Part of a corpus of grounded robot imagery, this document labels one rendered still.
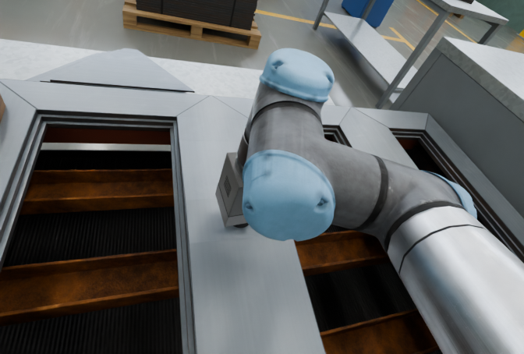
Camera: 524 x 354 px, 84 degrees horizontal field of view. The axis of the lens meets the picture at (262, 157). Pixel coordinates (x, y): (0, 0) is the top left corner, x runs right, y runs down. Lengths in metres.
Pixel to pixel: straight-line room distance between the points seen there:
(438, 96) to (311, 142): 1.00
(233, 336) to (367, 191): 0.29
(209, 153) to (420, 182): 0.43
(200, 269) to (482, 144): 0.92
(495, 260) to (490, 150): 0.89
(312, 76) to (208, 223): 0.31
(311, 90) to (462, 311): 0.20
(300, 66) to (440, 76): 0.97
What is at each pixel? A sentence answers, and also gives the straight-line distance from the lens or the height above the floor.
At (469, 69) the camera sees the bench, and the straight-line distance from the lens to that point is 1.18.
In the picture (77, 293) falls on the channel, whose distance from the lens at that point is 0.67.
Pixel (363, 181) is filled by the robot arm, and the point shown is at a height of 1.15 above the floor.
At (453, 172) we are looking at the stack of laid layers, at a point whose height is 0.84.
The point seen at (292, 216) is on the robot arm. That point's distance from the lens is 0.22.
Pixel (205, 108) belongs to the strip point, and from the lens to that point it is 0.73.
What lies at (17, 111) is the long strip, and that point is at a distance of 0.73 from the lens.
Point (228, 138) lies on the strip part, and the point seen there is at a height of 0.85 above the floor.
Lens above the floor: 1.30
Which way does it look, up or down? 44 degrees down
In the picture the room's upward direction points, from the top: 22 degrees clockwise
